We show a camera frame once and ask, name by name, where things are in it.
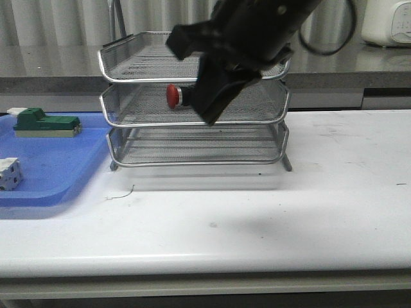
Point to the grey steel counter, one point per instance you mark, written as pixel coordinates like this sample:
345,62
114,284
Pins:
68,78

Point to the green electrical module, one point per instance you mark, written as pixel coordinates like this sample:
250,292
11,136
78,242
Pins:
34,122

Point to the silver rack frame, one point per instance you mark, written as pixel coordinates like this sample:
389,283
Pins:
117,25

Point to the silver mesh tray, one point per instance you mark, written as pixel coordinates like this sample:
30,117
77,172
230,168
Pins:
144,105
199,145
145,58

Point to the red emergency stop button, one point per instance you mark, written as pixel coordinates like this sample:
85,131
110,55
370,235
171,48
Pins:
178,96

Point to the white appliance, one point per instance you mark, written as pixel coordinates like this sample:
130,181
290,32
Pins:
386,23

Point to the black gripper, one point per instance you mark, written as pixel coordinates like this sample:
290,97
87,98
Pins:
240,40

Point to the blue plastic tray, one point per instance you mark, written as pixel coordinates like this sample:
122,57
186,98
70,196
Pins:
53,168

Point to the white terminal block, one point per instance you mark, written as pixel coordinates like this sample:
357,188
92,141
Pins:
11,174

